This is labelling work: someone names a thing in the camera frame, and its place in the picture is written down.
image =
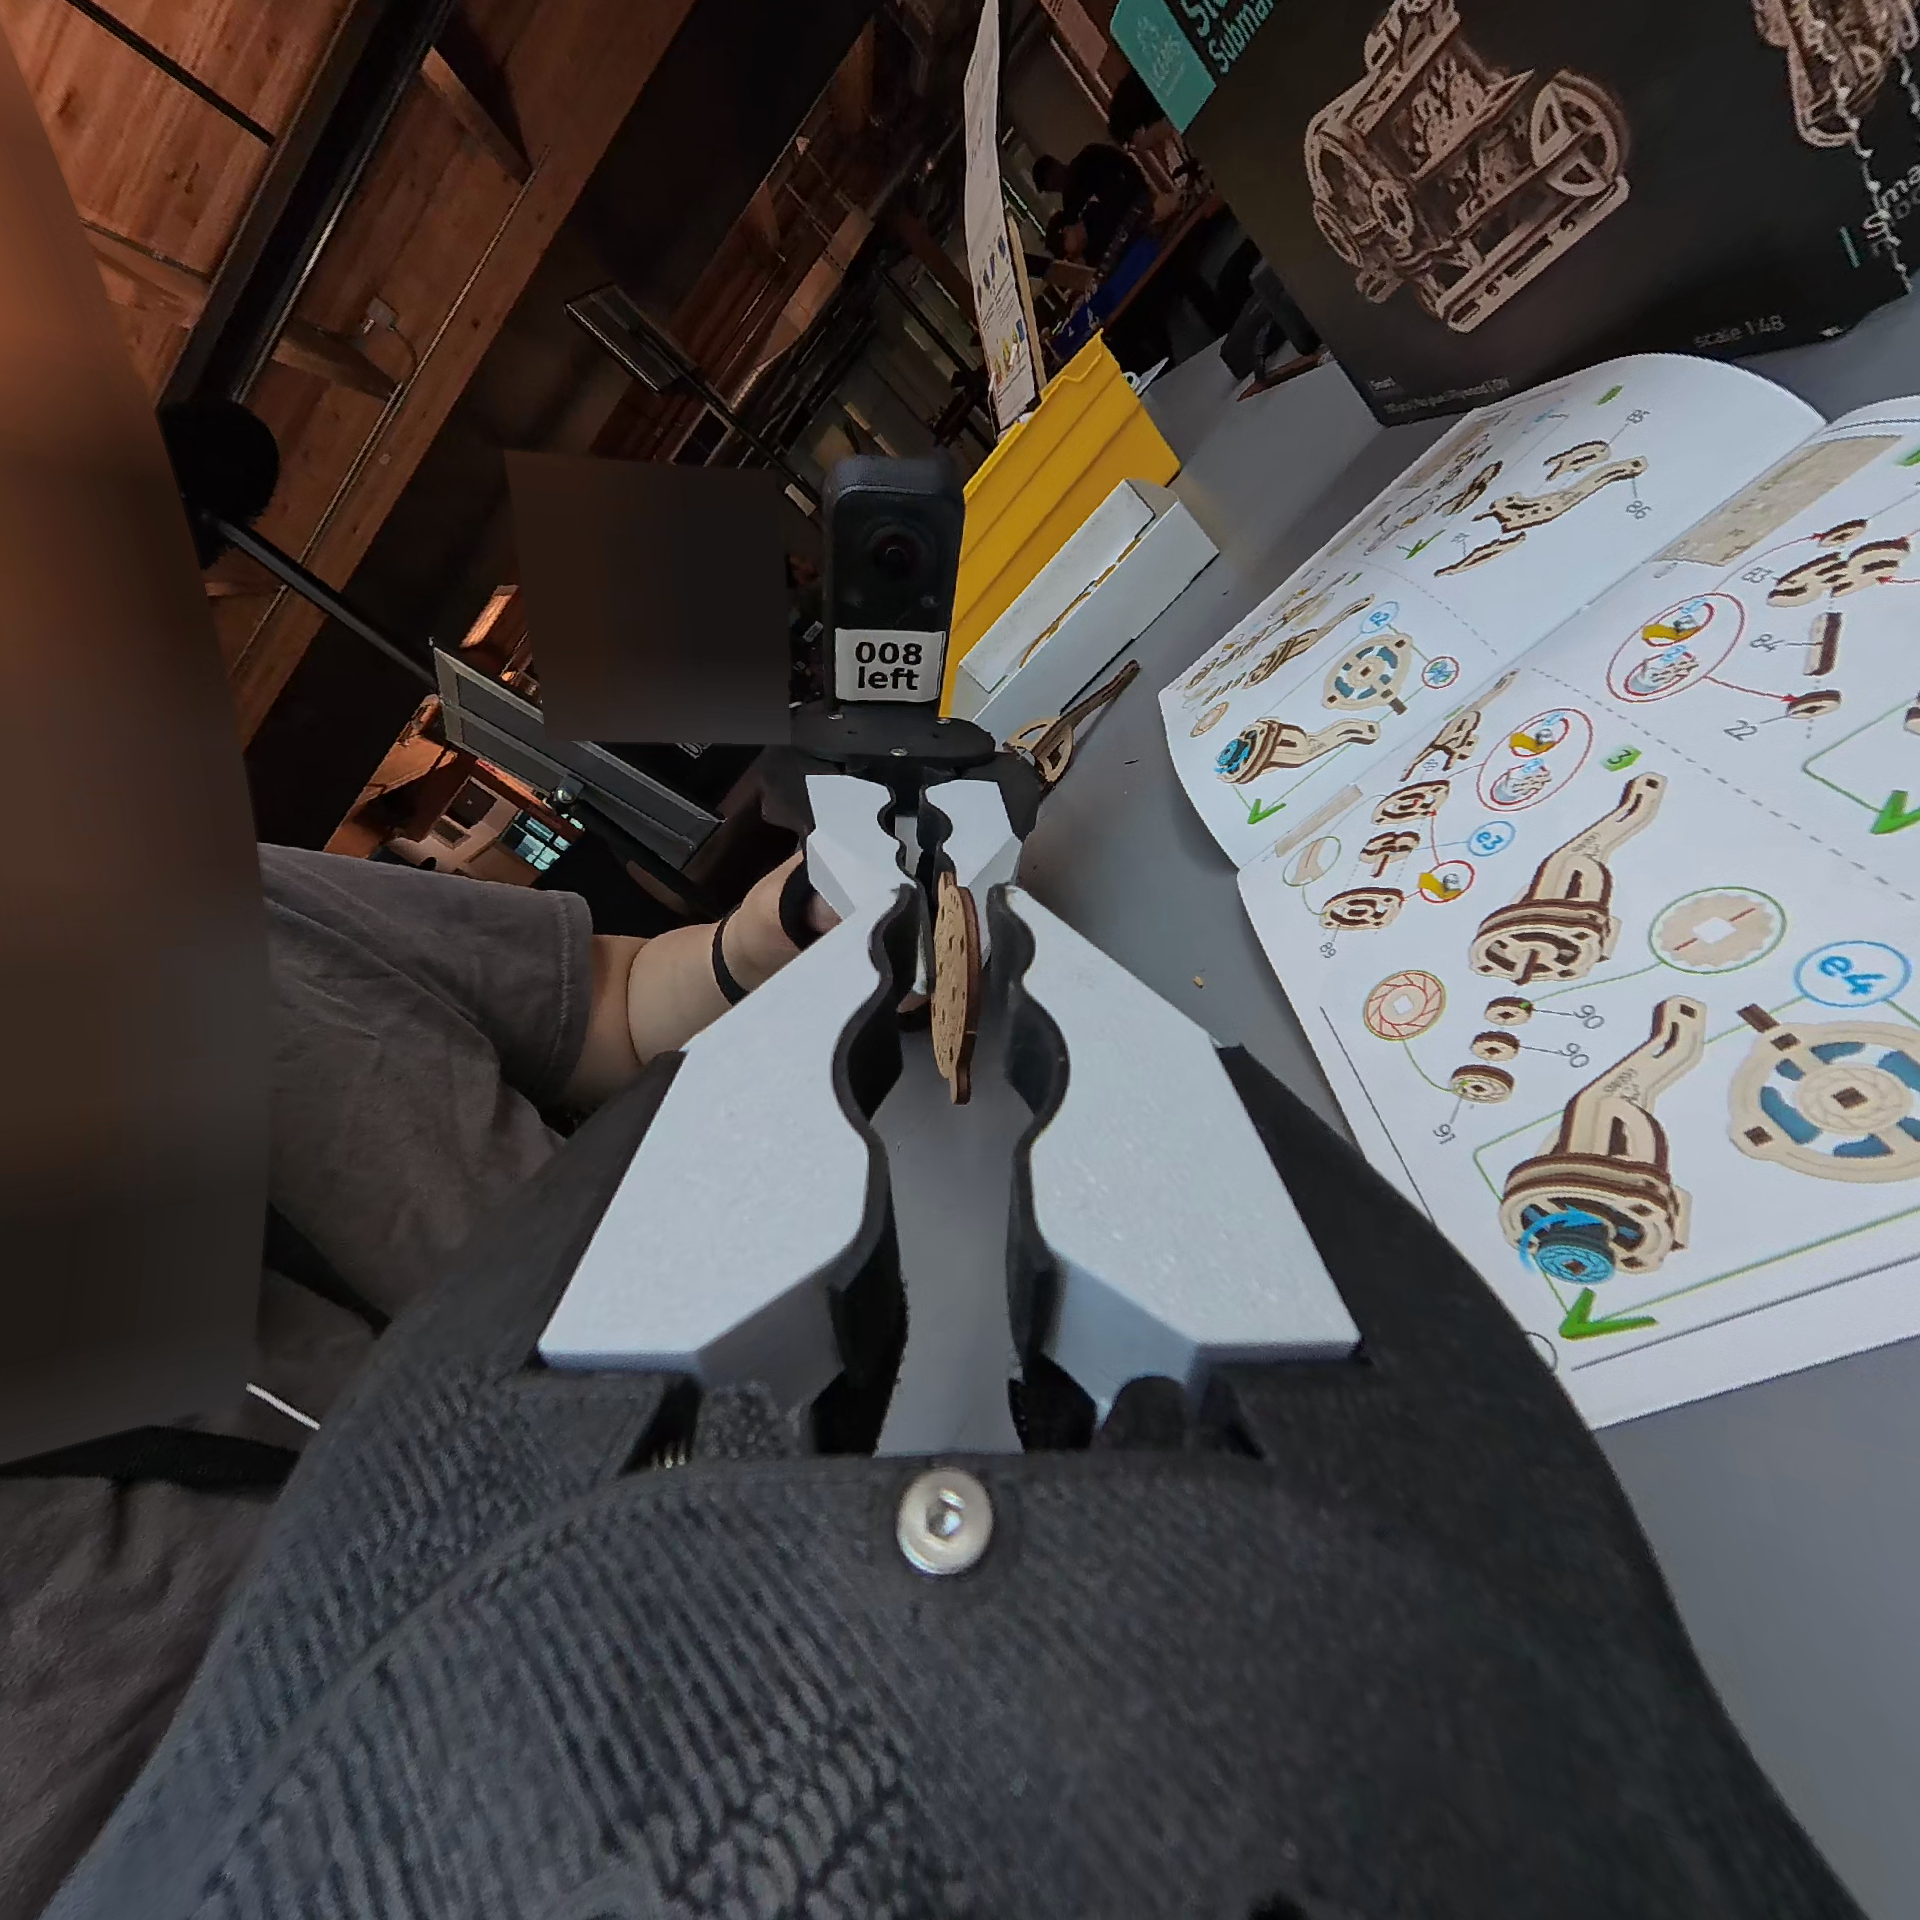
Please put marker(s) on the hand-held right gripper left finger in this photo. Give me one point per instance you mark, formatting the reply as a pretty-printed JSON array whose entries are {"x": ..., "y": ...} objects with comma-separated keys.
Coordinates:
[{"x": 720, "y": 1199}]

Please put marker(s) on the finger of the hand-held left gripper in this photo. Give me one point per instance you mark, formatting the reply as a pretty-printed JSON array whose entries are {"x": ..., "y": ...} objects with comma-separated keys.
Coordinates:
[
  {"x": 989, "y": 834},
  {"x": 847, "y": 842}
]

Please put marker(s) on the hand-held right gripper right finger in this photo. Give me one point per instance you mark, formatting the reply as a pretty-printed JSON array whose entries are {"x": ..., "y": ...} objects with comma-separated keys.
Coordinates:
[{"x": 1185, "y": 1199}]

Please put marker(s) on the round perforated wooden disc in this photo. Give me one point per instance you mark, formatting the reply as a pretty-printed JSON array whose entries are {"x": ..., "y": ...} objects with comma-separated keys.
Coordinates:
[{"x": 950, "y": 990}]

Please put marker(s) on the person's left forearm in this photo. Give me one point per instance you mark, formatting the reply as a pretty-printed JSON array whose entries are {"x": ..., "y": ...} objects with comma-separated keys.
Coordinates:
[{"x": 662, "y": 1004}]

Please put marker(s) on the wooden spindle model assembly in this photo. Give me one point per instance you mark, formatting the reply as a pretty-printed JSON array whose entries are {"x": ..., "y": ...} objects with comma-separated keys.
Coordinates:
[{"x": 1071, "y": 729}]

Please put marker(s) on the dark teal model kit box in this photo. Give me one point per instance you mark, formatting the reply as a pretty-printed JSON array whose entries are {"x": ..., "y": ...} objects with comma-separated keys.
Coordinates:
[{"x": 1501, "y": 152}]

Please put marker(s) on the person's left hand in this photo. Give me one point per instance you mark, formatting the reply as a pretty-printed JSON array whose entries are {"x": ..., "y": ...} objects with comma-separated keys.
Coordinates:
[{"x": 766, "y": 939}]

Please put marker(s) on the black wrist band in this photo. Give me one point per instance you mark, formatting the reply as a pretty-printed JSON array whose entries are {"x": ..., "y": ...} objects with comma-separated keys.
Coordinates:
[{"x": 728, "y": 960}]

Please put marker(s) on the yellow plastic bin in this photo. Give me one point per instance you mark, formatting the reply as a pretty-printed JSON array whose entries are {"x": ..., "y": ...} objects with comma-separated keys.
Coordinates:
[{"x": 1050, "y": 451}]

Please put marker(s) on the white cardboard tray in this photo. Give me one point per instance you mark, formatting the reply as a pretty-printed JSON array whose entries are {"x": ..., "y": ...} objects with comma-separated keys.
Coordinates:
[{"x": 1079, "y": 585}]

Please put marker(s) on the small poster on wooden stand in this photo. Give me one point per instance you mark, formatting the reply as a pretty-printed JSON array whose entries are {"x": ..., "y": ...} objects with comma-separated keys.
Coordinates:
[{"x": 989, "y": 228}]

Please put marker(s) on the white instruction booklet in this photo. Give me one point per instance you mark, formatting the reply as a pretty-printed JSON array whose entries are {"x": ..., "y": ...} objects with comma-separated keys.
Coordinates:
[{"x": 1649, "y": 901}]

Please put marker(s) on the black round ceiling fan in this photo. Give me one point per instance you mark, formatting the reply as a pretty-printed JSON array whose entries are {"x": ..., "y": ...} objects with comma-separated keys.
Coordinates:
[{"x": 227, "y": 460}]

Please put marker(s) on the grey metal frame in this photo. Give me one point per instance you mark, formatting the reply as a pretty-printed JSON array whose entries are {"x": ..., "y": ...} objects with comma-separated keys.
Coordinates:
[{"x": 493, "y": 707}]

